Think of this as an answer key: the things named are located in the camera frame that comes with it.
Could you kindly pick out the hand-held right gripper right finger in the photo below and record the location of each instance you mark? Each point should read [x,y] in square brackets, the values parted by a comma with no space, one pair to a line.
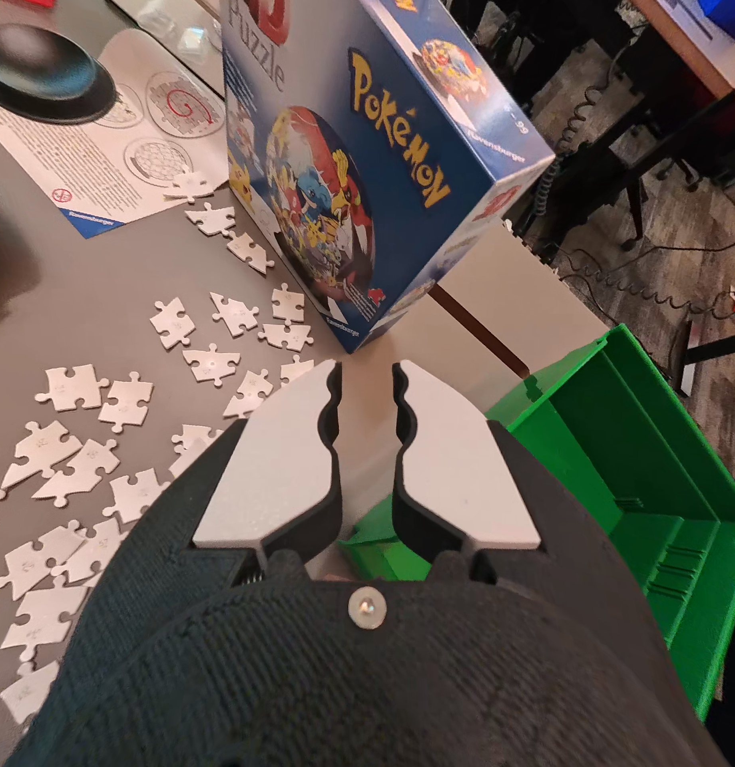
[463,479]

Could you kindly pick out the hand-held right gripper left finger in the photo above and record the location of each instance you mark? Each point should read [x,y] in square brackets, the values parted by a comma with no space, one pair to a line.
[265,479]

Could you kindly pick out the puzzle pieces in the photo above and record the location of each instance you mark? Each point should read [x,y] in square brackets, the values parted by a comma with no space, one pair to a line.
[73,455]

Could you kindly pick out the blue puzzle box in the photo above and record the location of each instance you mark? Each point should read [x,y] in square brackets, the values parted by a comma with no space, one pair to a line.
[403,90]

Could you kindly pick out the black round ball stand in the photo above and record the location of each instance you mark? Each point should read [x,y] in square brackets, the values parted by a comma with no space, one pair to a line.
[43,72]

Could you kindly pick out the green plastic bin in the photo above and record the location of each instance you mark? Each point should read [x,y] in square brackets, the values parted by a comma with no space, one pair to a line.
[583,419]

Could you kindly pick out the folded paper instruction leaflet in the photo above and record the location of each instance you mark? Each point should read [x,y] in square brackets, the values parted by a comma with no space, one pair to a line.
[73,174]

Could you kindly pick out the white stand base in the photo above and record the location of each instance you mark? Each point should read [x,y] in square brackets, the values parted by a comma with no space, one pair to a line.
[163,18]

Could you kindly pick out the wooden side table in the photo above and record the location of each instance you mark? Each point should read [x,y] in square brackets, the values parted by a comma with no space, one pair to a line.
[679,48]

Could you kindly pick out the blue plastic bin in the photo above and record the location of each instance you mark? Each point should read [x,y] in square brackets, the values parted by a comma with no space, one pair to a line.
[727,15]

